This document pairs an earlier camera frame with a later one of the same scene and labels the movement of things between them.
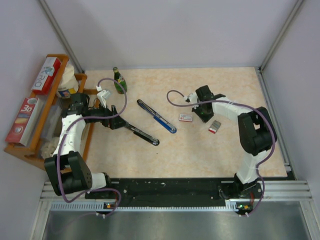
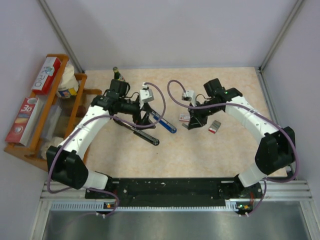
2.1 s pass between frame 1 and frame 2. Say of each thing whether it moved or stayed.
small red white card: stayed
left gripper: moved
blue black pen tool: stayed
